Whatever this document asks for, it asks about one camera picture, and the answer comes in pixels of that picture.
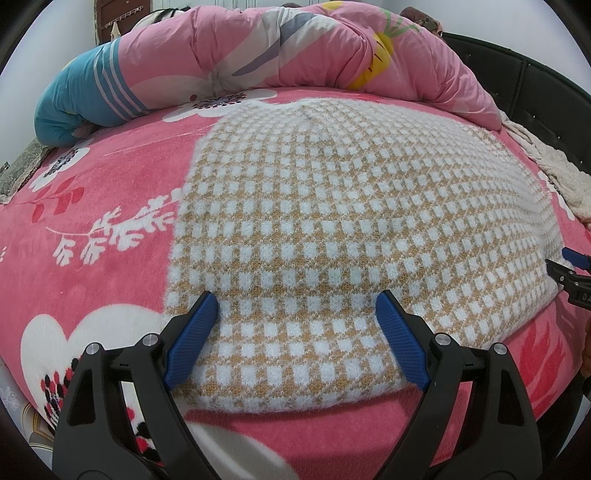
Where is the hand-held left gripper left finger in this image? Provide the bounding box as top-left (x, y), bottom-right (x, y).
top-left (53, 291), bottom-right (219, 480)

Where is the cream fuzzy garment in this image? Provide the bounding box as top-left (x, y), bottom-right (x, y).
top-left (501, 115), bottom-right (591, 228)

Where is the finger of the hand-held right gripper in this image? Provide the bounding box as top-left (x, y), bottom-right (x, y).
top-left (545, 258), bottom-right (591, 289)
top-left (562, 247), bottom-right (591, 274)

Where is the pink floral fleece blanket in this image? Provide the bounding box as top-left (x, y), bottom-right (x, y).
top-left (0, 88), bottom-right (591, 480)

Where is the beige houndstooth knit coat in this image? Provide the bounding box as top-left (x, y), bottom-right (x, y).
top-left (161, 99), bottom-right (567, 414)

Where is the pale floral bed sheet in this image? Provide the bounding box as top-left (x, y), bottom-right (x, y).
top-left (0, 369), bottom-right (57, 446)

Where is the black bed headboard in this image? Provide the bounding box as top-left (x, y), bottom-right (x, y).
top-left (438, 32), bottom-right (591, 188)

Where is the pink and blue printed quilt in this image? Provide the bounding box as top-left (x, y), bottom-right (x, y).
top-left (34, 0), bottom-right (505, 149)

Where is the olive patterned cloth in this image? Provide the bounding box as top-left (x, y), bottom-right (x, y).
top-left (0, 138), bottom-right (48, 205)

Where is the brown wooden door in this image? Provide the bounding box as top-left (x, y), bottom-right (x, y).
top-left (95, 0), bottom-right (156, 45)

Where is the black and white cloth bundle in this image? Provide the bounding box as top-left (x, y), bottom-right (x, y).
top-left (131, 7), bottom-right (186, 29)

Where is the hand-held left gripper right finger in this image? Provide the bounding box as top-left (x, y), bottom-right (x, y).
top-left (376, 291), bottom-right (544, 480)

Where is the brown clothing pile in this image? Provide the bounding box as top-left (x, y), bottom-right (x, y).
top-left (399, 6), bottom-right (447, 36)

